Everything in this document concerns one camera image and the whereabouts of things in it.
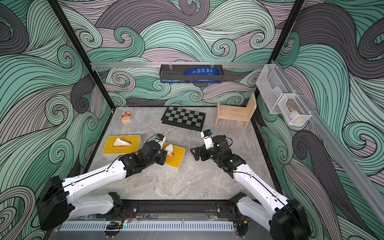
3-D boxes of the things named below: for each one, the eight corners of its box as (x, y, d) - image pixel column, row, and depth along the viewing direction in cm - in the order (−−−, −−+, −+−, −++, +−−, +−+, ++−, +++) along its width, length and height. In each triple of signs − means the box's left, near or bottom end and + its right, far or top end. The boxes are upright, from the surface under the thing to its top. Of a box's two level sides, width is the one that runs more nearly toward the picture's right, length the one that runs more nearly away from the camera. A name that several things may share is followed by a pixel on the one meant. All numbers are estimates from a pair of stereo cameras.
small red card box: (122, 122, 113) (121, 120, 111) (122, 114, 119) (121, 112, 117) (131, 120, 114) (130, 118, 112) (131, 112, 120) (130, 110, 118)
